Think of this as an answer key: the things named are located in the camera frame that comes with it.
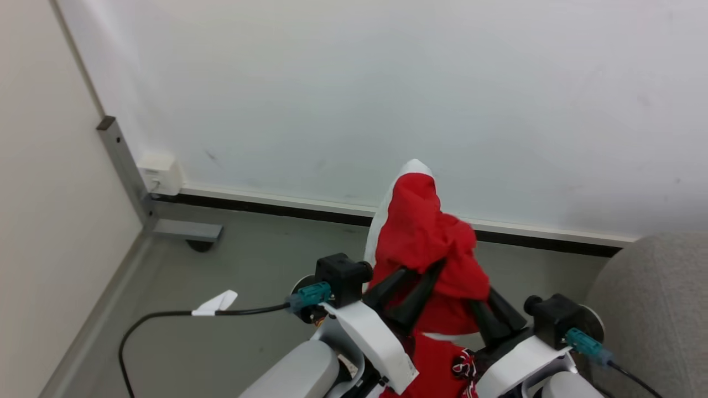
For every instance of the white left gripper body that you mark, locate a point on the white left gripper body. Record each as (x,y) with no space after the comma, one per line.
(373,340)

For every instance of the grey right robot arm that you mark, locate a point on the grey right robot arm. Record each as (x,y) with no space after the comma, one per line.
(569,387)

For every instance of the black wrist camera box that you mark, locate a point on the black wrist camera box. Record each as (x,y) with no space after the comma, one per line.
(553,318)
(343,276)

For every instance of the red garment with white trim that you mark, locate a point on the red garment with white trim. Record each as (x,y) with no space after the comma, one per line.
(420,232)

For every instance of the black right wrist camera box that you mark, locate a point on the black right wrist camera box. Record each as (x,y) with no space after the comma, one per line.
(553,318)

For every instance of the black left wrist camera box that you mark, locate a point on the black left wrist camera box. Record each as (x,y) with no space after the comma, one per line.
(343,276)

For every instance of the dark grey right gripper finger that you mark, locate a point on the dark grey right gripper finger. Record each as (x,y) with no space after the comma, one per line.
(508,310)
(487,323)

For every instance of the white wall socket box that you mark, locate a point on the white wall socket box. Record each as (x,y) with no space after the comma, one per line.
(161,174)

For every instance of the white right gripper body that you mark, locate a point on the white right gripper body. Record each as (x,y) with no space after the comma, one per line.
(520,359)

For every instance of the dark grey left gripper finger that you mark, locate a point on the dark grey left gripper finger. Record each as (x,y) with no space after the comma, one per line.
(387,287)
(416,298)

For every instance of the grey metal partition post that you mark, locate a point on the grey metal partition post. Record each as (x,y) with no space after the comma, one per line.
(128,166)

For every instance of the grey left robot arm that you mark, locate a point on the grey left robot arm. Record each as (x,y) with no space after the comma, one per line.
(298,370)

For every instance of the white and black baseboard strip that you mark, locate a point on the white and black baseboard strip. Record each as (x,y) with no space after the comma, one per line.
(276,199)

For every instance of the grey fabric sofa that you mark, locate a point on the grey fabric sofa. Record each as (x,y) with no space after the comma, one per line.
(652,315)

